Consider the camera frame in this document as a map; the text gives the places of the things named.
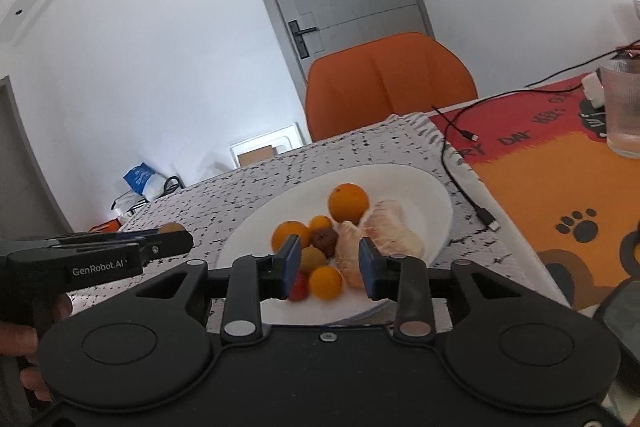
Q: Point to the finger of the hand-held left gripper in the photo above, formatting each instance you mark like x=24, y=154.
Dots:
x=167, y=244
x=100, y=237

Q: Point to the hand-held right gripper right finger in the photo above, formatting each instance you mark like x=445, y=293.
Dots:
x=366, y=270

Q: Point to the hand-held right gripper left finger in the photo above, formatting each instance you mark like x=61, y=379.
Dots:
x=290, y=268

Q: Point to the yellow-brown kiwi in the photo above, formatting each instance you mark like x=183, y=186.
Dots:
x=171, y=228

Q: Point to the small peeled pomelo segment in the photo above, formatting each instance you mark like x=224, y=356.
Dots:
x=349, y=254

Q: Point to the small red fruit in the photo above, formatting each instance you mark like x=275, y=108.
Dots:
x=300, y=289

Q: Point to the yellow-green round fruit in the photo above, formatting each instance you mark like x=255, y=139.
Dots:
x=314, y=259

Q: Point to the small orange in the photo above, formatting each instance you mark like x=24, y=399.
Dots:
x=287, y=236
x=325, y=282
x=320, y=224

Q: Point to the dark brown round fruit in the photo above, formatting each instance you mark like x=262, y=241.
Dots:
x=325, y=241

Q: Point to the large peeled pomelo piece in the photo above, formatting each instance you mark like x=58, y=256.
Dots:
x=395, y=229

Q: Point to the white round plate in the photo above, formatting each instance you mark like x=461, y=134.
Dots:
x=415, y=197

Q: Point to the person's left hand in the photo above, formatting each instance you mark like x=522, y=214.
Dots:
x=17, y=339

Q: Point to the orange box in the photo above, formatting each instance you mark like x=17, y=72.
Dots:
x=107, y=226

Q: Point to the black metal rack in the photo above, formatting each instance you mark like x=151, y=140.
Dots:
x=172, y=184

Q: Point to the blue plastic bag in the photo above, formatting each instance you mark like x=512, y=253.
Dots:
x=142, y=179

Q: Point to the large orange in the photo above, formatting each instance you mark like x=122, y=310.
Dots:
x=348, y=202

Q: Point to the grey side door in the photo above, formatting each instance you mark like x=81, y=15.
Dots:
x=20, y=167

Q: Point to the orange chair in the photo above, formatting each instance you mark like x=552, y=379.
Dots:
x=390, y=82

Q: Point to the orange printed table mat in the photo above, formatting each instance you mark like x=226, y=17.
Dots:
x=540, y=177

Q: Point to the white charger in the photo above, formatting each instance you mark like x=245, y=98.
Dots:
x=593, y=88

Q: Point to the ribbed clear glass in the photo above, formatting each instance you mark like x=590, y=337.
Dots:
x=622, y=112

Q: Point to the white picture frame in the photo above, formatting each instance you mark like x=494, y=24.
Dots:
x=265, y=147

